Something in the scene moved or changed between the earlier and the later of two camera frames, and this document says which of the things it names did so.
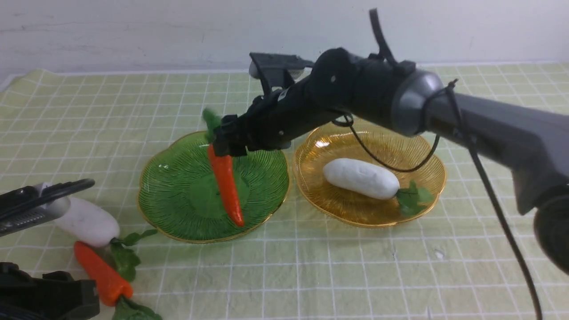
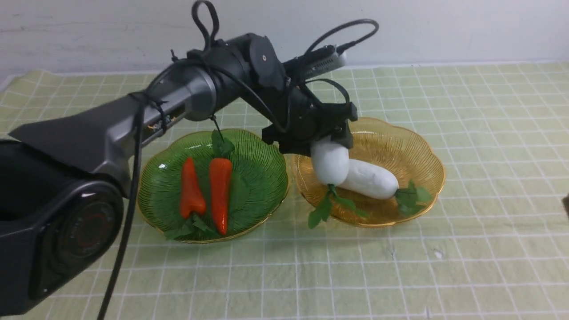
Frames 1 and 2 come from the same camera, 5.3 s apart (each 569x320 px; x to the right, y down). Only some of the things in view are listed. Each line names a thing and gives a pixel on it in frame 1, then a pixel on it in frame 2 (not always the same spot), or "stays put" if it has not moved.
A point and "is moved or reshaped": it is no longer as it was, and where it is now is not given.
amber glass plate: (321, 147) stays put
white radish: (94, 224) is moved or reshaped
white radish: (367, 181) stays put
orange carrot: (111, 288) to (191, 201)
